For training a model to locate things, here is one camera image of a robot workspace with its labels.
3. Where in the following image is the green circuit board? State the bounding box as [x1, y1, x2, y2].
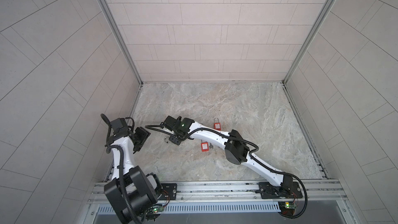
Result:
[278, 202, 297, 218]
[146, 204, 164, 219]

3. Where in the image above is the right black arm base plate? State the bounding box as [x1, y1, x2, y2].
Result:
[256, 181, 303, 199]

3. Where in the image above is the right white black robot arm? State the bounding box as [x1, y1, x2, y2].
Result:
[145, 116, 308, 219]

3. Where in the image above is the left green circuit board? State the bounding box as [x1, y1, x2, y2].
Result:
[146, 204, 164, 219]

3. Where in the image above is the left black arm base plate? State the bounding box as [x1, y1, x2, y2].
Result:
[159, 183, 177, 201]

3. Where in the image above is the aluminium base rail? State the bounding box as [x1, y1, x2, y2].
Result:
[86, 178, 347, 206]

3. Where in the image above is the red padlock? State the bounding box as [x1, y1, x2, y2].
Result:
[214, 118, 221, 131]
[201, 142, 210, 152]

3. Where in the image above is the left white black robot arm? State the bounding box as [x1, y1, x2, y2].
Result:
[101, 114, 163, 224]

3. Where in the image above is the white slotted cable duct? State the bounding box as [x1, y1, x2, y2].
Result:
[96, 201, 282, 215]

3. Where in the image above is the right green circuit board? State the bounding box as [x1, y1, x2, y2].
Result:
[278, 202, 297, 218]

